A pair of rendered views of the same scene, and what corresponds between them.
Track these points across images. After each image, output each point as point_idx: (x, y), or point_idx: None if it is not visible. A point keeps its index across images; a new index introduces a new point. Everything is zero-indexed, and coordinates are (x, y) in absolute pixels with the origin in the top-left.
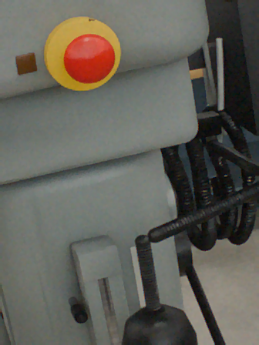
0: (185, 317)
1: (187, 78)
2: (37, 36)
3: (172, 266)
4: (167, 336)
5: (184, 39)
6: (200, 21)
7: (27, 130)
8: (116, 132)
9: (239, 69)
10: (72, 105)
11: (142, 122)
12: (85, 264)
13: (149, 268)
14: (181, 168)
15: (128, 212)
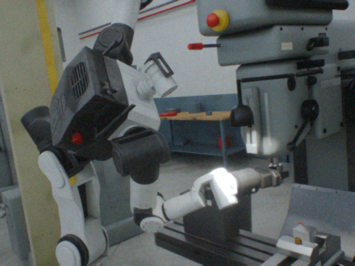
0: (245, 108)
1: (275, 36)
2: None
3: (281, 105)
4: (235, 111)
5: (247, 17)
6: (256, 11)
7: (232, 49)
8: (253, 52)
9: None
10: (243, 43)
11: (261, 50)
12: (242, 92)
13: (237, 89)
14: (350, 91)
15: (264, 81)
